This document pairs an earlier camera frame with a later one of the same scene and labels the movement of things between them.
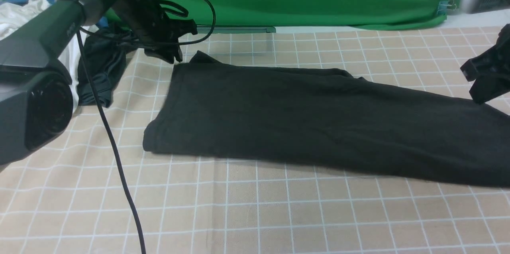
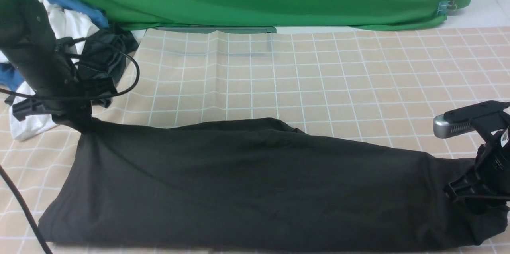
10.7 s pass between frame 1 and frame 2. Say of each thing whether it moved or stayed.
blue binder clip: stayed
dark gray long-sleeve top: moved
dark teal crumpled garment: stayed
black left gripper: moved
